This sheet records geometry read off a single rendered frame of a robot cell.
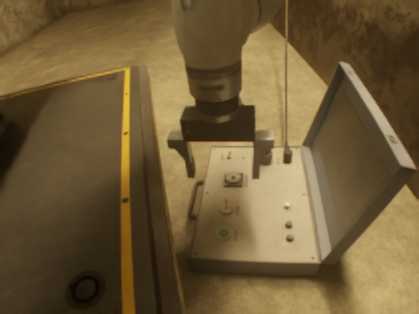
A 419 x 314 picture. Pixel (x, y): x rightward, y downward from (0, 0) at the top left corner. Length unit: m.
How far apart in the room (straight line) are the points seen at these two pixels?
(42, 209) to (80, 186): 0.06
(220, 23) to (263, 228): 0.44
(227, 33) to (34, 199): 0.36
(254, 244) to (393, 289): 0.31
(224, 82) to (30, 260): 0.35
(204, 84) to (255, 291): 0.43
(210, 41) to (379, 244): 0.59
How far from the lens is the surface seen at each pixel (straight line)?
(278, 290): 0.64
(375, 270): 0.72
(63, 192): 0.44
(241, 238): 0.64
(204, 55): 0.41
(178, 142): 0.54
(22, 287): 0.37
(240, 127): 0.49
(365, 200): 0.55
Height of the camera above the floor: 0.58
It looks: 39 degrees down
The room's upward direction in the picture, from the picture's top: 7 degrees counter-clockwise
